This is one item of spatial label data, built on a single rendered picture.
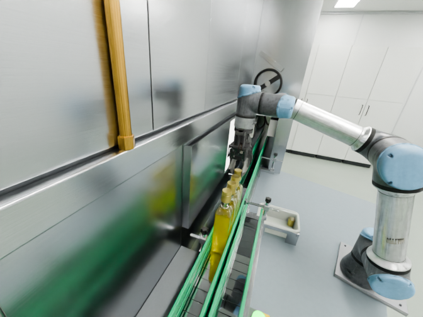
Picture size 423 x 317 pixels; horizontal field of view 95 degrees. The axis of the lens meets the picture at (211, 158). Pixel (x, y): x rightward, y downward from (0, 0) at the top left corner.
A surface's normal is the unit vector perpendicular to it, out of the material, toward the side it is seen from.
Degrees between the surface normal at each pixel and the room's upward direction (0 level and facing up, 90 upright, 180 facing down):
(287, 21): 90
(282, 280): 0
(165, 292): 0
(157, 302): 0
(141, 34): 90
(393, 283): 97
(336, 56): 90
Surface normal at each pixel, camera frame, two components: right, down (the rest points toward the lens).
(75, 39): 0.94, 0.21
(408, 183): -0.43, 0.20
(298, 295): 0.07, -0.91
